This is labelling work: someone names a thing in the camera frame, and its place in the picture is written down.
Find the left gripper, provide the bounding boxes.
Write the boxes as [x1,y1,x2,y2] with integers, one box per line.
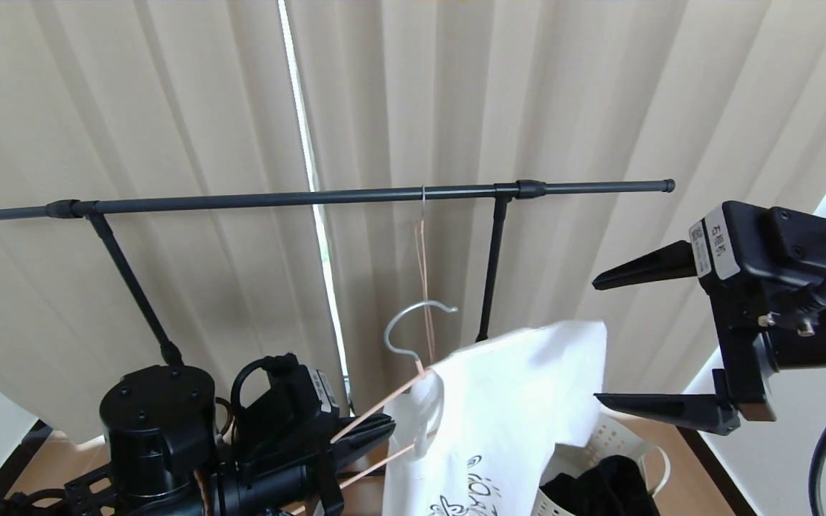
[216,444,346,516]

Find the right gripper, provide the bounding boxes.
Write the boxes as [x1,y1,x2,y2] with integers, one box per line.
[592,239,826,436]

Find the pink clothes hanger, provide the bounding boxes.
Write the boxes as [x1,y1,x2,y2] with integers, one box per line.
[288,300,459,516]
[413,186,437,366]

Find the white printed t-shirt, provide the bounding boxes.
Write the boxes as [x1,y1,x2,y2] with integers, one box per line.
[382,319,609,516]

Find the white laundry basket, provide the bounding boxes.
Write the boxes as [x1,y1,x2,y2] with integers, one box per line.
[531,412,672,516]

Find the black clothes rack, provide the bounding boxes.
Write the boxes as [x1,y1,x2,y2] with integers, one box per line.
[0,179,675,370]

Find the black garment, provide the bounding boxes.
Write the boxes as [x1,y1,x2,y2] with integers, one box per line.
[538,455,661,516]

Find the beige curtain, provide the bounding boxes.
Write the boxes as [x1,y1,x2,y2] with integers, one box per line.
[0,0,826,445]

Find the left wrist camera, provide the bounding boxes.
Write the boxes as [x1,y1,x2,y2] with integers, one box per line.
[237,362,342,463]

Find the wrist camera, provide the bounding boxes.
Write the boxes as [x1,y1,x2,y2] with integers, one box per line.
[688,201,826,291]
[237,362,342,463]

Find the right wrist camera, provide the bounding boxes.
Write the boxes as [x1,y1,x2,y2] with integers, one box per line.
[688,201,826,291]

